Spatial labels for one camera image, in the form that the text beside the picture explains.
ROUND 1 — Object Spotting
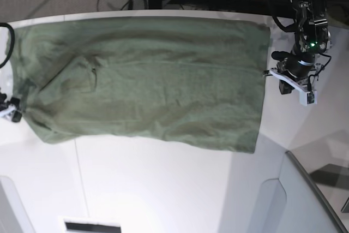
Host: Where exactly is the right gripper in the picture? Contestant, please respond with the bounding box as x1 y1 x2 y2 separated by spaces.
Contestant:
1 89 22 123

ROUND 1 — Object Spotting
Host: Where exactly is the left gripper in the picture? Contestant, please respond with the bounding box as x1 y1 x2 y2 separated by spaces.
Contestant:
276 51 316 95

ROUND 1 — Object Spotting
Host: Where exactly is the green t-shirt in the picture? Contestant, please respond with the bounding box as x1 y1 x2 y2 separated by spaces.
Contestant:
10 17 270 153

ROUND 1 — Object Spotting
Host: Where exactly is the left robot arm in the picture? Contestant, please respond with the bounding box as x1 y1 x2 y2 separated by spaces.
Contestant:
267 0 330 95

